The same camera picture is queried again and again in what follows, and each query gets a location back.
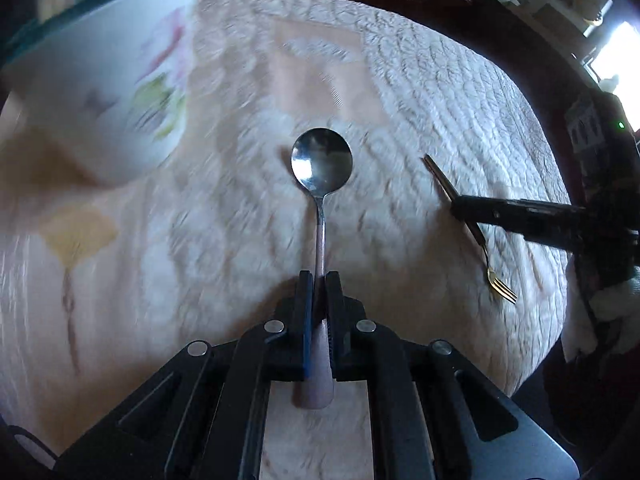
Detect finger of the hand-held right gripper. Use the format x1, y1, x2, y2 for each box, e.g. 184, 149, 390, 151
450, 194, 588, 253

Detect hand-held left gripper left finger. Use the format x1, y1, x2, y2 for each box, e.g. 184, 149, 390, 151
52, 270, 316, 480

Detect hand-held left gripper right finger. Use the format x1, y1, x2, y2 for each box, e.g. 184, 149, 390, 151
325, 271, 580, 480

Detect gold fork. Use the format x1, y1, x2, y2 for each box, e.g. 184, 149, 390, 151
423, 154, 519, 306

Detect metal spoon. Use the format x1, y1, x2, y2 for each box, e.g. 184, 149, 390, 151
290, 128, 354, 409

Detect white floral ceramic bowl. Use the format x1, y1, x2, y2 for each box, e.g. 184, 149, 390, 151
0, 0, 207, 186

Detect bright window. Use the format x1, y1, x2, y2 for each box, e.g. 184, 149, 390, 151
582, 20, 640, 86

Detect white quilted blanket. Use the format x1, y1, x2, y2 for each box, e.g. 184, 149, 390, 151
0, 0, 573, 480

